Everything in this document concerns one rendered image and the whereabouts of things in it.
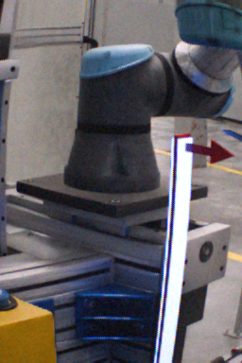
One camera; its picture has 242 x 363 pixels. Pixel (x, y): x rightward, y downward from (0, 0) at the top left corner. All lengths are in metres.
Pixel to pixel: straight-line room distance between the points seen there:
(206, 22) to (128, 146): 0.63
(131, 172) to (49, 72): 1.48
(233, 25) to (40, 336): 0.32
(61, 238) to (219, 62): 0.39
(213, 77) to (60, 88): 1.51
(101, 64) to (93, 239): 0.27
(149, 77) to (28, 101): 1.41
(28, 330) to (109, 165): 0.69
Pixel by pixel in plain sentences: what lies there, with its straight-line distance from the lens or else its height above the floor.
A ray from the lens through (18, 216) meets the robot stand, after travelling 1.42.
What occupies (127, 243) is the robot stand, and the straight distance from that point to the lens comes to 1.25.
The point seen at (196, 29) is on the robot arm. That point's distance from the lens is 0.68.
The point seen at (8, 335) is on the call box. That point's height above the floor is 1.06.
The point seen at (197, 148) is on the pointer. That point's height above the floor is 1.18.
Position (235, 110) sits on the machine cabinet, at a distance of 11.59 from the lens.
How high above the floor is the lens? 1.30
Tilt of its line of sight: 11 degrees down
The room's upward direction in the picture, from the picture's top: 2 degrees clockwise
